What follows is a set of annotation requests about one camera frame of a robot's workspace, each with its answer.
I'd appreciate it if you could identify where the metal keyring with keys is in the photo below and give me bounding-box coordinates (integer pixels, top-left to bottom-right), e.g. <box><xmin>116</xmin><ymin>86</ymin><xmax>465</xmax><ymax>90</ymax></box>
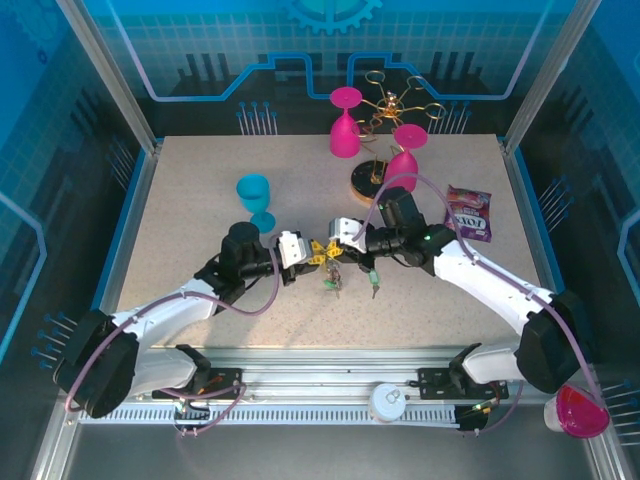
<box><xmin>321</xmin><ymin>261</ymin><xmax>347</xmax><ymax>300</ymax></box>

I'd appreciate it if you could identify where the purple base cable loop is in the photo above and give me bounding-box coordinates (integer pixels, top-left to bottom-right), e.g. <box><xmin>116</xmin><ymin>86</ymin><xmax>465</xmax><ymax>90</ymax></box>
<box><xmin>458</xmin><ymin>379</ymin><xmax>525</xmax><ymax>437</ymax></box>
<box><xmin>171</xmin><ymin>383</ymin><xmax>249</xmax><ymax>440</ymax></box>

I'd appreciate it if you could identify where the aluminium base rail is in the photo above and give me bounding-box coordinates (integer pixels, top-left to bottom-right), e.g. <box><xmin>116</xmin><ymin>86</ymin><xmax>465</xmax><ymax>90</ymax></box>
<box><xmin>192</xmin><ymin>346</ymin><xmax>504</xmax><ymax>401</ymax></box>

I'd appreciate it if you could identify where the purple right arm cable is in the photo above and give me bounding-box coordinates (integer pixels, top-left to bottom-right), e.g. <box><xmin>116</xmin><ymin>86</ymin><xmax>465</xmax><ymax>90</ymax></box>
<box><xmin>357</xmin><ymin>172</ymin><xmax>604</xmax><ymax>401</ymax></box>

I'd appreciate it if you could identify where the gold wire glass rack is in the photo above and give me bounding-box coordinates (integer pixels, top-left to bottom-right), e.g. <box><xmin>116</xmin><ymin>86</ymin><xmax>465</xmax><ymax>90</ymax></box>
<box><xmin>349</xmin><ymin>69</ymin><xmax>449</xmax><ymax>209</ymax></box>

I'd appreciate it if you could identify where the white slotted cable duct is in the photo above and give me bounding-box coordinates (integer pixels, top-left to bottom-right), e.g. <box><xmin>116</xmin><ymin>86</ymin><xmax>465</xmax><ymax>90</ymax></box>
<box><xmin>79</xmin><ymin>403</ymin><xmax>462</xmax><ymax>427</ymax></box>

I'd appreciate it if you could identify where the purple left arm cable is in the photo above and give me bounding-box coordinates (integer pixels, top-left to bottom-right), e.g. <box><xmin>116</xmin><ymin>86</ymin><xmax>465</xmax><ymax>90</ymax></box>
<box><xmin>64</xmin><ymin>234</ymin><xmax>281</xmax><ymax>414</ymax></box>

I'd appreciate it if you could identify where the purple candy bag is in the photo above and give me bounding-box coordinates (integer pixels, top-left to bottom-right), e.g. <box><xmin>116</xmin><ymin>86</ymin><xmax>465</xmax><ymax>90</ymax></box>
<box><xmin>443</xmin><ymin>184</ymin><xmax>494</xmax><ymax>244</ymax></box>

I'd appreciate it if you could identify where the blue plastic goblet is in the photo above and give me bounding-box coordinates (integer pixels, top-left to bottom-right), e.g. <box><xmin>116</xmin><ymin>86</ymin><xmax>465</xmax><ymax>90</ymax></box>
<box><xmin>235</xmin><ymin>172</ymin><xmax>278</xmax><ymax>235</ymax></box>

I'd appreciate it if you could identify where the aluminium frame post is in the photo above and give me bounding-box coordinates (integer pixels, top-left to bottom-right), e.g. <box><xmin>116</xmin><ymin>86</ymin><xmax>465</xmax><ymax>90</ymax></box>
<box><xmin>53</xmin><ymin>0</ymin><xmax>162</xmax><ymax>154</ymax></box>
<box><xmin>502</xmin><ymin>0</ymin><xmax>590</xmax><ymax>154</ymax></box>

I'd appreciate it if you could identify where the pink plastic goblet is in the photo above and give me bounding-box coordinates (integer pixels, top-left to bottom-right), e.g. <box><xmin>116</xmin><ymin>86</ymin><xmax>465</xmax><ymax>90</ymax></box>
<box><xmin>383</xmin><ymin>124</ymin><xmax>429</xmax><ymax>194</ymax></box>
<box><xmin>329</xmin><ymin>86</ymin><xmax>364</xmax><ymax>160</ymax></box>

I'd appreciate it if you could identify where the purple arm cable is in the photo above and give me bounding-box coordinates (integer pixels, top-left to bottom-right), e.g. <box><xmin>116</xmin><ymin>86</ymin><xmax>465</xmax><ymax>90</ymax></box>
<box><xmin>357</xmin><ymin>172</ymin><xmax>604</xmax><ymax>401</ymax></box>
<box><xmin>64</xmin><ymin>234</ymin><xmax>281</xmax><ymax>414</ymax></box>

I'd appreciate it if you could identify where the white round cap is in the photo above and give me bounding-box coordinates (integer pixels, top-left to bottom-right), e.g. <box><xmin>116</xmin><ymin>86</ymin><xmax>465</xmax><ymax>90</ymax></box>
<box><xmin>368</xmin><ymin>382</ymin><xmax>407</xmax><ymax>423</ymax></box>

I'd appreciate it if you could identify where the white cup with pink lid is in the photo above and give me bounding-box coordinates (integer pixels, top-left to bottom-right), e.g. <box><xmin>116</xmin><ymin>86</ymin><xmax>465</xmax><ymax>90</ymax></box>
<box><xmin>543</xmin><ymin>384</ymin><xmax>612</xmax><ymax>441</ymax></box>

